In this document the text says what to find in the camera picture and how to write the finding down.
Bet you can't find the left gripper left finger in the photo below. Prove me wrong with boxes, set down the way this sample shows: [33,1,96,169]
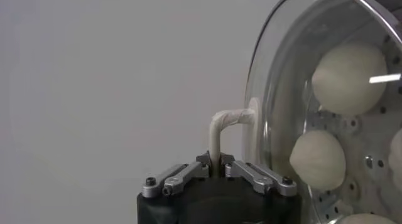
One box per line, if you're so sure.
[141,151,210,198]

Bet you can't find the stainless steel steamer basket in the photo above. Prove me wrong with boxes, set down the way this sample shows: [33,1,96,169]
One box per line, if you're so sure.
[269,0,402,224]

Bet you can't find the round glass lid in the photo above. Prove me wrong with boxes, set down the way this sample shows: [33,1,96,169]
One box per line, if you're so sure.
[208,0,402,224]

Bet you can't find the white steamed baozi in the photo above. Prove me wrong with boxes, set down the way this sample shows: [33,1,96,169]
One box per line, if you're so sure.
[337,212,398,224]
[388,127,402,191]
[288,129,347,192]
[312,43,389,116]

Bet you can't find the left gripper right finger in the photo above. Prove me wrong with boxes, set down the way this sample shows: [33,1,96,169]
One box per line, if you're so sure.
[220,152,298,197]

